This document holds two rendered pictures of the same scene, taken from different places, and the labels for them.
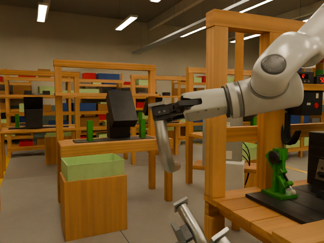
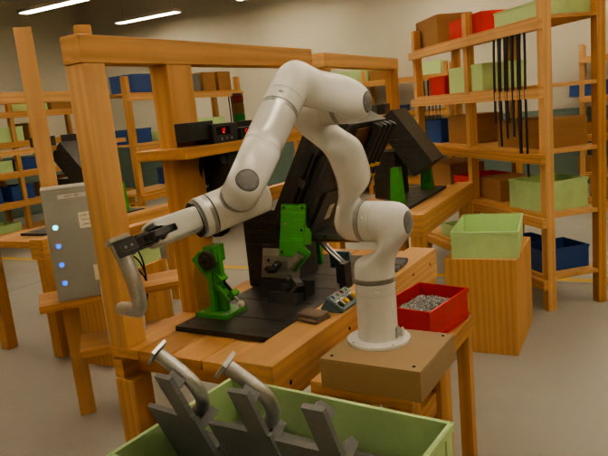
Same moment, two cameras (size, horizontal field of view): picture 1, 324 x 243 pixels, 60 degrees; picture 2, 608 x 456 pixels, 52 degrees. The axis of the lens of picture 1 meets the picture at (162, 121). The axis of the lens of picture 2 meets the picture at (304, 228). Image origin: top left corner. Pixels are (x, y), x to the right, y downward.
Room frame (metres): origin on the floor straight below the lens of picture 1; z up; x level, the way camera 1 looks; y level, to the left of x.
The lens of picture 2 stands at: (-0.47, 0.42, 1.64)
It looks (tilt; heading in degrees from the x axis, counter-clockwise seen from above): 11 degrees down; 323
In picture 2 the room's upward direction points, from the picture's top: 6 degrees counter-clockwise
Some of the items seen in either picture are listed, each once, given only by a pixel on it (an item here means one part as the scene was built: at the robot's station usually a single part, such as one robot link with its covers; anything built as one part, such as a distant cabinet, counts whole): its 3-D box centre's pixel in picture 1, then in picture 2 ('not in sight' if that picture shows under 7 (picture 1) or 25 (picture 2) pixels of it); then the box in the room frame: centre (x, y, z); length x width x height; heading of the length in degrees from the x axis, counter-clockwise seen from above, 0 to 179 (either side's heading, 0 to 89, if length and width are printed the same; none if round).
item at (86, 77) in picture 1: (68, 111); not in sight; (7.71, 2.56, 1.12); 3.01 x 0.54 x 2.24; 115
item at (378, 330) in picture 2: not in sight; (376, 310); (0.84, -0.80, 1.03); 0.19 x 0.19 x 0.18
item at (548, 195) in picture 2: not in sight; (489, 142); (2.95, -4.27, 1.19); 2.30 x 0.55 x 2.39; 156
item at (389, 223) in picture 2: not in sight; (382, 241); (0.81, -0.81, 1.24); 0.19 x 0.12 x 0.24; 19
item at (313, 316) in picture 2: not in sight; (313, 315); (1.23, -0.85, 0.91); 0.10 x 0.08 x 0.03; 12
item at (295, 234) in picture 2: not in sight; (297, 228); (1.52, -1.03, 1.17); 0.13 x 0.12 x 0.20; 112
